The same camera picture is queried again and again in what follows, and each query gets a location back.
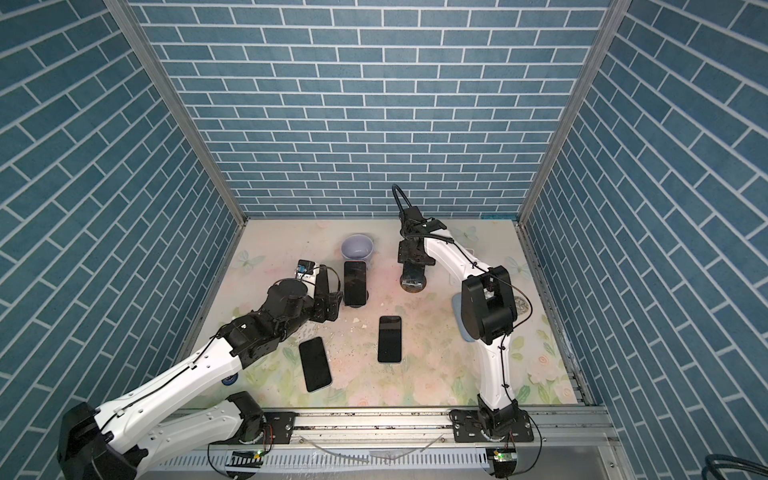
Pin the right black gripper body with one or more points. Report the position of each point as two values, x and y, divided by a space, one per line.
406 254

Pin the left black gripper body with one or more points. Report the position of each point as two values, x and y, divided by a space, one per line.
320 313

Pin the black phone front stand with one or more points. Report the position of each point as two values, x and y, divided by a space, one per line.
315 366

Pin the green-edged black phone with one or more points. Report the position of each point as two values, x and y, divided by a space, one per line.
390 339

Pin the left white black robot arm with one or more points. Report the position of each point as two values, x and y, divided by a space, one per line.
125 437

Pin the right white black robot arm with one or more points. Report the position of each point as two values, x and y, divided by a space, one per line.
487 310

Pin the pink-edged black phone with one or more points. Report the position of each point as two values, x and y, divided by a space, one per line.
355 284

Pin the black round phone stand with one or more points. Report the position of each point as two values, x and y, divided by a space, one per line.
413 278

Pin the lavender ceramic mug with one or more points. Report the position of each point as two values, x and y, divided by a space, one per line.
357 247

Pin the blue glasses case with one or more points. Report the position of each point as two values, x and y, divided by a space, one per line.
456 302

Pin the small blue object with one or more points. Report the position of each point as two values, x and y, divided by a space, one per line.
230 380

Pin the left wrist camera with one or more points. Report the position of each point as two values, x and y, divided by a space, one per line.
306 271

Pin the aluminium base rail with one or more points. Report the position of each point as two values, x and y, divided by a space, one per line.
549 442

